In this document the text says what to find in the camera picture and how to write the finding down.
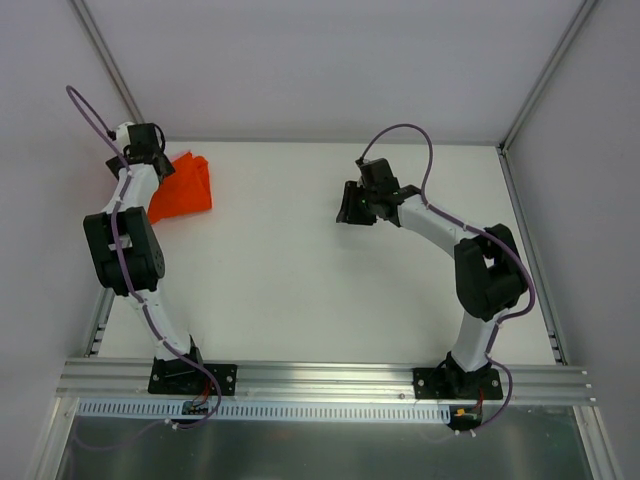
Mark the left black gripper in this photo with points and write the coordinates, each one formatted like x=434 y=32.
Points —
x=163 y=165

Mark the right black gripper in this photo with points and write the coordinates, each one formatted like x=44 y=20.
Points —
x=356 y=204

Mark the orange t shirt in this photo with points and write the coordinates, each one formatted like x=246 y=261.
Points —
x=185 y=192

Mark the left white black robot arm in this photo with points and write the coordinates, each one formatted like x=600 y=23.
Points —
x=125 y=251

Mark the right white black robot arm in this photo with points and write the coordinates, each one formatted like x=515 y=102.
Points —
x=489 y=275

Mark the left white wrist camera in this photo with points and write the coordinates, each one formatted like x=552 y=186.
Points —
x=120 y=135

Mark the left aluminium frame post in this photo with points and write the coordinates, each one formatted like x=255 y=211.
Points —
x=92 y=32

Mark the aluminium frame post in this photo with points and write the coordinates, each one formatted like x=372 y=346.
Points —
x=92 y=32
x=573 y=29

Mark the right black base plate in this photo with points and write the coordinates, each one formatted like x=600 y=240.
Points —
x=448 y=381

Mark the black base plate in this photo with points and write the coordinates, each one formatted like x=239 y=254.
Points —
x=175 y=377
x=448 y=381

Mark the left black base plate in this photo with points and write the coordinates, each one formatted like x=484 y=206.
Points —
x=175 y=377

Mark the aluminium mounting rail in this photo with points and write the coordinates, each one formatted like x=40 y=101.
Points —
x=329 y=382

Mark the white slotted cable duct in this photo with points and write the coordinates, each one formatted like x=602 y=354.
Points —
x=269 y=411

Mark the right aluminium frame post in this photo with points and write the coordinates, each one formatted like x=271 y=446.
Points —
x=573 y=29

